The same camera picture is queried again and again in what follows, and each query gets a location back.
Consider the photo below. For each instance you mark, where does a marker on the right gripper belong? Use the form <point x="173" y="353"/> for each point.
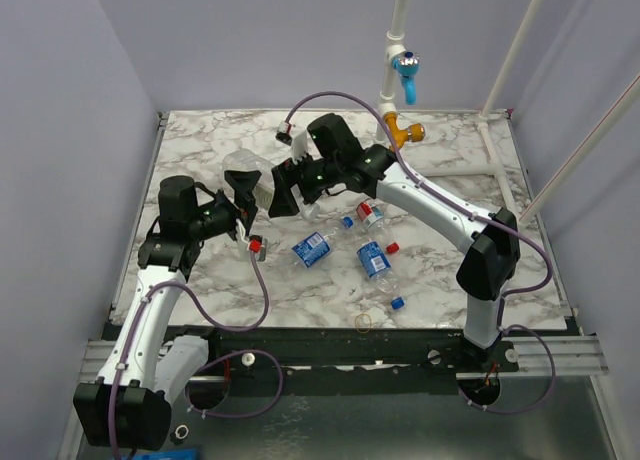
<point x="291" y="188"/>

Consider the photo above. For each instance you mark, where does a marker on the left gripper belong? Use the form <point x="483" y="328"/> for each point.
<point x="243" y="184"/>

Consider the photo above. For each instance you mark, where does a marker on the blue label bottle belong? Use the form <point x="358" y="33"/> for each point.
<point x="321" y="243"/>
<point x="380" y="274"/>

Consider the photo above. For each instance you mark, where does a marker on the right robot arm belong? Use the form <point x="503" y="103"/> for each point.
<point x="487" y="240"/>

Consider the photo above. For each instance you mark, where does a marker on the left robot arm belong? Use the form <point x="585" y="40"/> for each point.
<point x="129" y="403"/>

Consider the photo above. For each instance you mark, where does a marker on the red label bottle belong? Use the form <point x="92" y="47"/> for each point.
<point x="377" y="227"/>

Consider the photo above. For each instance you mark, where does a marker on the rubber band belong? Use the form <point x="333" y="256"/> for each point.
<point x="363" y="323"/>

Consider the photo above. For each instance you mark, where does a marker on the yellow brass faucet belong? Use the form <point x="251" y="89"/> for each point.
<point x="414" y="133"/>

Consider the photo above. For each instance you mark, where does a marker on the blue faucet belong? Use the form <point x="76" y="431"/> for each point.
<point x="407" y="64"/>

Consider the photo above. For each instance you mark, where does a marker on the blue box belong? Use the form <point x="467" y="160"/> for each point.
<point x="176" y="454"/>

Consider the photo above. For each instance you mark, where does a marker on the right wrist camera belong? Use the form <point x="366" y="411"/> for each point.
<point x="294" y="137"/>

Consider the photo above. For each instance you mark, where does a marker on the white PVC pipe frame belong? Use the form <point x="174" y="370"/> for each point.
<point x="495" y="166"/>

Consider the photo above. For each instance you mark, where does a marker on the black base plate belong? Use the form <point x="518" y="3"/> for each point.
<point x="346" y="362"/>

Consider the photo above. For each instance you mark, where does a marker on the aluminium rail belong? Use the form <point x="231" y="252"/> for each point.
<point x="523" y="357"/>

